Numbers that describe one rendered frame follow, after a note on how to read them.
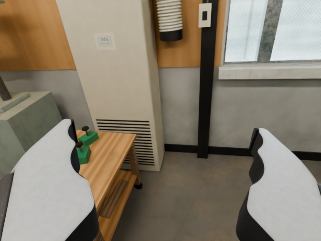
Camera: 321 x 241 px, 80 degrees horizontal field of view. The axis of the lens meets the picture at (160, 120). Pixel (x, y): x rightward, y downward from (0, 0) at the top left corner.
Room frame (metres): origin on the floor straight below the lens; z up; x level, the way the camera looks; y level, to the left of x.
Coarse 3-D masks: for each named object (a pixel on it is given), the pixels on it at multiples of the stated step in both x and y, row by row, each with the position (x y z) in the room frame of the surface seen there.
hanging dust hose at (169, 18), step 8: (160, 0) 1.33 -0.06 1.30; (168, 0) 1.31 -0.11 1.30; (176, 0) 1.32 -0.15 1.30; (160, 8) 1.34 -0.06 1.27; (168, 8) 1.31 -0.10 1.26; (176, 8) 1.32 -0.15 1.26; (160, 16) 1.34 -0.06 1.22; (168, 16) 1.32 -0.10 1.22; (176, 16) 1.32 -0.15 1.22; (160, 24) 1.35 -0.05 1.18; (168, 24) 1.31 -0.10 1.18; (176, 24) 1.32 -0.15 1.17; (160, 32) 1.35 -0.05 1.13; (168, 32) 1.31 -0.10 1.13; (176, 32) 1.31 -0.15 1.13; (160, 40) 1.36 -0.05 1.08; (168, 40) 1.31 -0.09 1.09; (176, 40) 1.31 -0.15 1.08
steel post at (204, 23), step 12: (204, 0) 1.37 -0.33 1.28; (216, 0) 1.35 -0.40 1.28; (204, 12) 1.34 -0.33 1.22; (216, 12) 1.35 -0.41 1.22; (204, 24) 1.34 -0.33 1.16; (216, 24) 1.35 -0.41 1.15; (204, 36) 1.37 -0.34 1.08; (204, 48) 1.37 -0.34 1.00; (204, 60) 1.37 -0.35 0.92; (204, 72) 1.37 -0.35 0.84; (204, 84) 1.36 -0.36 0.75; (204, 96) 1.36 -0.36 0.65; (204, 108) 1.36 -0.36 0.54; (204, 120) 1.36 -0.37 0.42; (204, 132) 1.36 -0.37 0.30; (204, 144) 1.36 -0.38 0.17; (204, 156) 1.36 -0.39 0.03
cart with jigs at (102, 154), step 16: (80, 144) 0.89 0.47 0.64; (96, 144) 1.03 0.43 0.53; (112, 144) 1.01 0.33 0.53; (128, 144) 1.00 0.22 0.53; (80, 160) 0.85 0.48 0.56; (96, 160) 0.87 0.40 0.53; (112, 160) 0.86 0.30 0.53; (96, 176) 0.74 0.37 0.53; (112, 176) 0.73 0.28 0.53; (128, 176) 1.05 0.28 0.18; (96, 192) 0.64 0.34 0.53; (112, 192) 0.90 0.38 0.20; (128, 192) 0.90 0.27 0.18; (96, 208) 0.55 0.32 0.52; (112, 208) 0.77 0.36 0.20; (112, 224) 0.68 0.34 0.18; (96, 240) 0.51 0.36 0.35
